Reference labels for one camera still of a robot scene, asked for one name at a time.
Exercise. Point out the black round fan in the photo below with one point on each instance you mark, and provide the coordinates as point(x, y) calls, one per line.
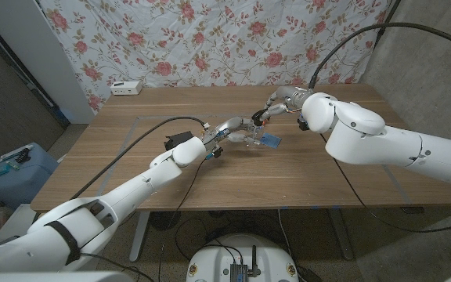
point(164, 219)

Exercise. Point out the teal hand tool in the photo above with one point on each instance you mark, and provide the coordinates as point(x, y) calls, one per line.
point(2, 171)

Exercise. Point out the white flat tool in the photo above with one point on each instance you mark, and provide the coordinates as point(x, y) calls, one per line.
point(16, 152)

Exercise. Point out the blue storage case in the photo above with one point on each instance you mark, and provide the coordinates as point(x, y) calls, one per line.
point(18, 184)

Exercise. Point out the black card holder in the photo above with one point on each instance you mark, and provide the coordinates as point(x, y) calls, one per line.
point(176, 140)

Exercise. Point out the white power strip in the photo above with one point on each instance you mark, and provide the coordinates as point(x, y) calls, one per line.
point(126, 88)

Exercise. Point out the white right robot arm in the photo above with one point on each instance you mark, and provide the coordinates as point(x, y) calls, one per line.
point(386, 145)

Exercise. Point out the grey tape outline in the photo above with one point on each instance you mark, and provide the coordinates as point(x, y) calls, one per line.
point(151, 116)

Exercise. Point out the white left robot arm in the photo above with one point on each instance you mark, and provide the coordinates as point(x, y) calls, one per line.
point(131, 192)

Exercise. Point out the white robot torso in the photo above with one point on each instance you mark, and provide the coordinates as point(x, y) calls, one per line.
point(241, 254)

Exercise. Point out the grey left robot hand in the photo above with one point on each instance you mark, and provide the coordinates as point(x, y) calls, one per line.
point(231, 124)

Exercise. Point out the white wall panel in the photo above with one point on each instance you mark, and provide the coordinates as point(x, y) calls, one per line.
point(45, 58)

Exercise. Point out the floral backdrop cloth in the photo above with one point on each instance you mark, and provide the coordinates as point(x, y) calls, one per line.
point(210, 39)

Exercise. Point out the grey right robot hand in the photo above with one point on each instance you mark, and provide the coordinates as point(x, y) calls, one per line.
point(292, 96)

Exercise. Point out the white table leg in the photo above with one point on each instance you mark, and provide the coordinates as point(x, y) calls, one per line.
point(139, 239)

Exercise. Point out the clear spray bottle black cap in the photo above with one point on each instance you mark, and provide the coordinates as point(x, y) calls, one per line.
point(257, 117)

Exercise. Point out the orange spiky stress ball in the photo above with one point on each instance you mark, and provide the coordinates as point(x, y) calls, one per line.
point(264, 122)

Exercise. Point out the grey table leg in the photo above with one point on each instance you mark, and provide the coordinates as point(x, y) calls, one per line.
point(343, 239)

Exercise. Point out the black clip tool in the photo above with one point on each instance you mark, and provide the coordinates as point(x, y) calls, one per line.
point(22, 155)

